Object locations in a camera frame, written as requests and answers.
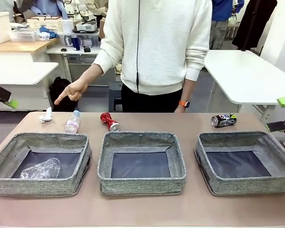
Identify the white paper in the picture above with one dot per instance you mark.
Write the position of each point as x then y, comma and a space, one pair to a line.
46, 116

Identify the crushed black can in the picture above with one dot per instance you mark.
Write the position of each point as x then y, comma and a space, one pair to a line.
224, 120

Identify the plastic bottle pink label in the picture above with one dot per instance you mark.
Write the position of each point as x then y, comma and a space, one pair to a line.
72, 123

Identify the clear plastic cup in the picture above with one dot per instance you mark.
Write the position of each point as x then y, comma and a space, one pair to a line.
40, 169

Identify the crushed red can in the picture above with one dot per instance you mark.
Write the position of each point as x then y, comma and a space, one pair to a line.
109, 120

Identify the person's right forearm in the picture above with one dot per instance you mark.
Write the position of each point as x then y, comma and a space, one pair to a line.
91, 72

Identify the person's left forearm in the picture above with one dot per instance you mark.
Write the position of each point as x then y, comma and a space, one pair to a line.
187, 90

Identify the person's right hand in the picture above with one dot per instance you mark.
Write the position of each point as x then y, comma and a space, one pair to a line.
76, 89

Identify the person's left hand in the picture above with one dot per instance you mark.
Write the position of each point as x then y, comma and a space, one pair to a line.
181, 109

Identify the wooden top workbench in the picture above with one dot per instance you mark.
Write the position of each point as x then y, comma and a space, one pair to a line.
19, 46

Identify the large white table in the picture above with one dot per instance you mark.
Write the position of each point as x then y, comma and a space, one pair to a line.
240, 76

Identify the clear plastic container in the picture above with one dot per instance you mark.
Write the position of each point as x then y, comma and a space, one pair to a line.
23, 35

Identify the grey fabric basket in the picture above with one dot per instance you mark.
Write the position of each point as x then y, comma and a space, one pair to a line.
142, 185
247, 185
38, 185

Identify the black backpack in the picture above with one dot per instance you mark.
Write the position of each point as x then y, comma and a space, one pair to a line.
70, 107

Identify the white storage box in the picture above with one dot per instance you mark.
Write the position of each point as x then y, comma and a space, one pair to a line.
0, 26

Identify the white printed small box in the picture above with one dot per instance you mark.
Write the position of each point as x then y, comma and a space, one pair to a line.
44, 36

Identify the blue cloth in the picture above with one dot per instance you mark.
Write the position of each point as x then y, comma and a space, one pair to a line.
53, 33

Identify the white desk with metal legs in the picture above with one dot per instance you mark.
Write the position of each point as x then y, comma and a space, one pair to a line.
73, 52

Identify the black hanging coat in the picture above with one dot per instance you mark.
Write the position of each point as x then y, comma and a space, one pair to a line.
254, 23

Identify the cream crate wooden rim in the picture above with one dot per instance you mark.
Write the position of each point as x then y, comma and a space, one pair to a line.
47, 23

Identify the blue bottle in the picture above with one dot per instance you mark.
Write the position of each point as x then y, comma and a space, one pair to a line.
76, 42

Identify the white cylinder roll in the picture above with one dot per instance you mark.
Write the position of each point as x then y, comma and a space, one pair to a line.
67, 25

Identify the black phone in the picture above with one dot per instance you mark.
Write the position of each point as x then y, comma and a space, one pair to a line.
87, 49

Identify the orange wrist watch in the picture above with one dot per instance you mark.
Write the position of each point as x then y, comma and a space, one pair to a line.
184, 104

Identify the background person light blue shirt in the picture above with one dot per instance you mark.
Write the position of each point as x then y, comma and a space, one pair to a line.
50, 7

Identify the white desktop device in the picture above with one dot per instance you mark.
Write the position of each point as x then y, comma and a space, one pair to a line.
85, 26

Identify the background person blue jacket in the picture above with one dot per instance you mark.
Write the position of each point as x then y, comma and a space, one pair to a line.
222, 12

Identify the grey plastic stool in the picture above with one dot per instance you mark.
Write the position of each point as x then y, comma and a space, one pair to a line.
115, 95

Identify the person torso white sweater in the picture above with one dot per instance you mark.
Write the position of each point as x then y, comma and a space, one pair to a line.
161, 47

